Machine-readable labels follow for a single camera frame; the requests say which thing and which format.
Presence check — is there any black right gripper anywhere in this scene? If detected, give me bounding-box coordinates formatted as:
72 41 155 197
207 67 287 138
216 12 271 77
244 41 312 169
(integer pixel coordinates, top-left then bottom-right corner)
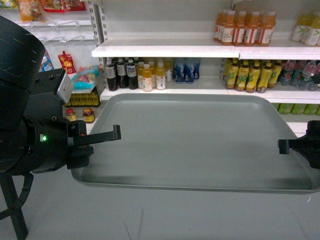
277 120 320 169

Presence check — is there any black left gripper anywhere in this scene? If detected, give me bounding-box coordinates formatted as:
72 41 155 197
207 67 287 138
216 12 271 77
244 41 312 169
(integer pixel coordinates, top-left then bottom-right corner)
65 120 122 170

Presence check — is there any grey-silver rectangular tray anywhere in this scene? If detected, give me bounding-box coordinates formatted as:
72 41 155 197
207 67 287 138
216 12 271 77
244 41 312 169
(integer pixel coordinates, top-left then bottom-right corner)
71 93 320 194

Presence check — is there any white metal shelf unit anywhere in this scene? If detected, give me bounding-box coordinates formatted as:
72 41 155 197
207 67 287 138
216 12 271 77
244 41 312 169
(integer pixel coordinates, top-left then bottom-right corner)
84 0 320 136

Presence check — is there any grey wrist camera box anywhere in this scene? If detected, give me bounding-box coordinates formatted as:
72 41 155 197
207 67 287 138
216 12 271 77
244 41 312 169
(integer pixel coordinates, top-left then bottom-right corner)
55 68 74 104

